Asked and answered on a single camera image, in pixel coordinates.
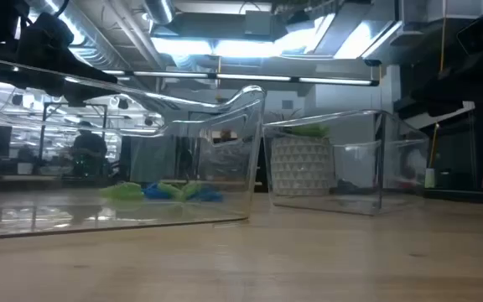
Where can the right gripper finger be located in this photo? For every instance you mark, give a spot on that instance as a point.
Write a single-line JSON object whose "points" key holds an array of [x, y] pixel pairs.
{"points": [[451, 110], [409, 102]]}

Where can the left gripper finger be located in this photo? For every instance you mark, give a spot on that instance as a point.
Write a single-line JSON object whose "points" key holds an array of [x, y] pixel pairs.
{"points": [[90, 76], [84, 95]]}

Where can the person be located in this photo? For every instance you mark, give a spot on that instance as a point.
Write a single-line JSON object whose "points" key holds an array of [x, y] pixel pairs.
{"points": [[89, 144], [25, 153], [226, 136]]}

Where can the pale cylindrical container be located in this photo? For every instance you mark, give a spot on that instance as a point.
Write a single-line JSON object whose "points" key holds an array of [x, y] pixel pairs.
{"points": [[429, 178]]}

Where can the clear plastic bin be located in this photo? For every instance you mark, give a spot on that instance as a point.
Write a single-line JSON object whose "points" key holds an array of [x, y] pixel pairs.
{"points": [[359, 168]]}

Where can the green artificial succulent plant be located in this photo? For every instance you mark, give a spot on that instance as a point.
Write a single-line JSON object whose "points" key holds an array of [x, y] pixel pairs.
{"points": [[308, 131]]}

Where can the white geometric plant pot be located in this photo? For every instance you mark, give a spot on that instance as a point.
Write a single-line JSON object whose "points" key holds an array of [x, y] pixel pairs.
{"points": [[300, 168]]}

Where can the long ceiling light strip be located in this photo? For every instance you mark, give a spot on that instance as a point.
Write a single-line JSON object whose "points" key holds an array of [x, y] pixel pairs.
{"points": [[250, 77]]}

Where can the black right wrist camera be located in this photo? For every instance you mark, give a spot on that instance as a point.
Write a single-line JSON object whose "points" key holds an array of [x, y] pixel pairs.
{"points": [[478, 35]]}

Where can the black aluminium table frame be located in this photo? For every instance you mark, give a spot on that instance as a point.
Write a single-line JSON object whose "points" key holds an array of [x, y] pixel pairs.
{"points": [[468, 197]]}

